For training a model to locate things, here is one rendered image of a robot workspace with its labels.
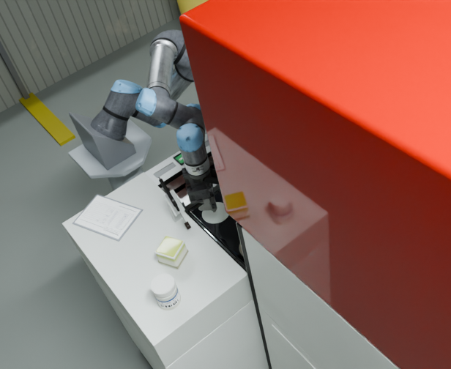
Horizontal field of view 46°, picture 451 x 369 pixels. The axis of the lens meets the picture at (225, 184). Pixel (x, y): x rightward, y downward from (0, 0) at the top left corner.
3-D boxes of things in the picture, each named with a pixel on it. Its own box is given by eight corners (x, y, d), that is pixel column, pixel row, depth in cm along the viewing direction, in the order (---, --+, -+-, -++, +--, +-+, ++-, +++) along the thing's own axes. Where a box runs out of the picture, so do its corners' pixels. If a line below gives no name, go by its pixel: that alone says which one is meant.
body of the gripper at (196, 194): (189, 189, 175) (181, 163, 166) (214, 183, 175) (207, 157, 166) (191, 206, 170) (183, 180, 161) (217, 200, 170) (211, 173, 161)
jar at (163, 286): (186, 301, 158) (179, 283, 151) (166, 315, 156) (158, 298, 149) (173, 285, 163) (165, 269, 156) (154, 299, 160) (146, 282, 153)
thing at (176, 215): (189, 222, 179) (181, 196, 169) (180, 229, 178) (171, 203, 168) (179, 213, 183) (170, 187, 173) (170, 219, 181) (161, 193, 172)
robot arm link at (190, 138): (202, 118, 155) (200, 138, 149) (209, 146, 163) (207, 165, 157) (176, 121, 156) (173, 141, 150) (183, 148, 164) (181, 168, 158)
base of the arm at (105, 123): (86, 119, 226) (95, 98, 223) (117, 129, 235) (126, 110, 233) (97, 133, 215) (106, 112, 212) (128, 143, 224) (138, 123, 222)
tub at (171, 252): (189, 252, 170) (185, 239, 165) (179, 271, 166) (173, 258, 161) (170, 246, 173) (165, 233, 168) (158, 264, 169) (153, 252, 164)
